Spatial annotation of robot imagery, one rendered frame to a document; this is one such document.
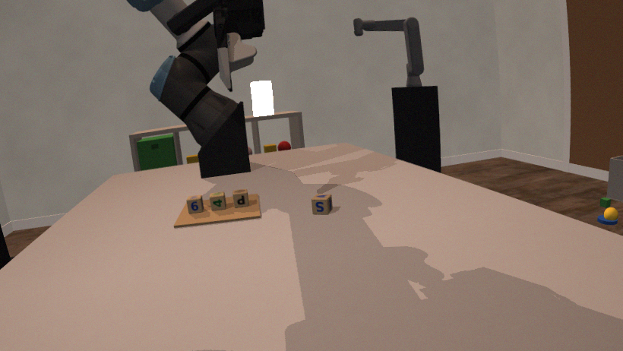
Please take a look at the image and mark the wooden letter block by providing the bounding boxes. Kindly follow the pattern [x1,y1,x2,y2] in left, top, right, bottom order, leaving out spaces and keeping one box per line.
[186,194,204,214]
[311,194,333,214]
[210,192,226,211]
[232,189,249,208]

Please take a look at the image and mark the tan mat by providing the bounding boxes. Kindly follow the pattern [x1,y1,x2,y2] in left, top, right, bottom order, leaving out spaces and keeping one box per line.
[174,194,261,228]

